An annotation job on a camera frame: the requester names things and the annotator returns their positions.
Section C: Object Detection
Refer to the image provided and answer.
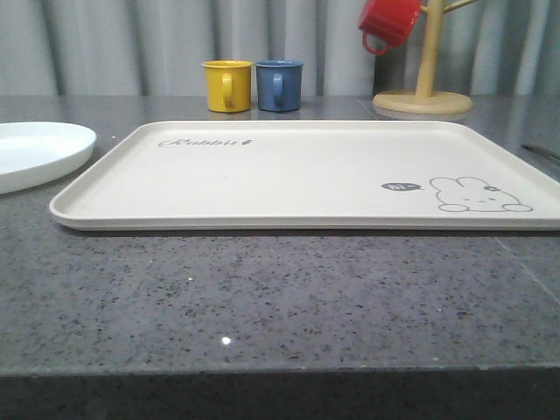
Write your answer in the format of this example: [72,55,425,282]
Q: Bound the blue mug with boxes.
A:
[255,60,304,112]

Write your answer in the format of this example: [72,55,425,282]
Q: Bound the wooden mug tree stand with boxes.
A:
[373,0,475,115]

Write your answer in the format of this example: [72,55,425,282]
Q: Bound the silver metal fork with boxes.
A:
[521,144,560,161]

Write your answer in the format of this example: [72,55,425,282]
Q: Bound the cream rabbit print tray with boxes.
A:
[50,121,559,230]

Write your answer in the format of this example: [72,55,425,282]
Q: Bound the yellow mug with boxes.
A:
[202,59,253,113]

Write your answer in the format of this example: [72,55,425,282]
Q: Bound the white round plate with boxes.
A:
[1,122,96,193]

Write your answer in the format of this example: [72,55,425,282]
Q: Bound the red mug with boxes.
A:
[358,0,422,55]

